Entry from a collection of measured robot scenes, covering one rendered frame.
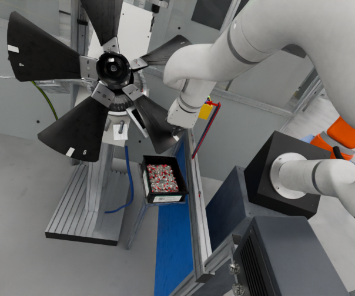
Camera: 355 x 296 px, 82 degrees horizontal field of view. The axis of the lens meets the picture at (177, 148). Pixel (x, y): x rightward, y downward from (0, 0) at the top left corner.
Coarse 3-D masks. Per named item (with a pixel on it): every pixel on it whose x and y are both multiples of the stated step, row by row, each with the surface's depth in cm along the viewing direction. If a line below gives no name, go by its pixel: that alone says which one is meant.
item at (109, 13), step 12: (84, 0) 80; (96, 0) 77; (108, 0) 75; (120, 0) 74; (96, 12) 78; (108, 12) 76; (120, 12) 74; (96, 24) 80; (108, 24) 76; (108, 36) 77
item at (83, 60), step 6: (84, 60) 75; (90, 60) 75; (96, 60) 75; (84, 66) 76; (90, 66) 76; (84, 72) 78; (90, 72) 78; (96, 72) 78; (90, 78) 80; (96, 78) 80
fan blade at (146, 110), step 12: (144, 96) 83; (144, 108) 79; (156, 108) 84; (144, 120) 77; (156, 120) 80; (156, 132) 78; (168, 132) 82; (180, 132) 86; (156, 144) 77; (168, 144) 80
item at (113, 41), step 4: (112, 40) 77; (116, 40) 76; (104, 44) 80; (108, 44) 79; (112, 44) 77; (116, 44) 76; (104, 48) 80; (112, 48) 78; (116, 48) 76; (104, 52) 81
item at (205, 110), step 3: (204, 105) 113; (207, 105) 113; (201, 108) 114; (204, 108) 114; (207, 108) 114; (210, 108) 114; (201, 111) 115; (204, 111) 115; (207, 111) 115; (210, 111) 115; (201, 114) 116; (204, 114) 116; (207, 114) 116; (201, 117) 118; (204, 117) 118
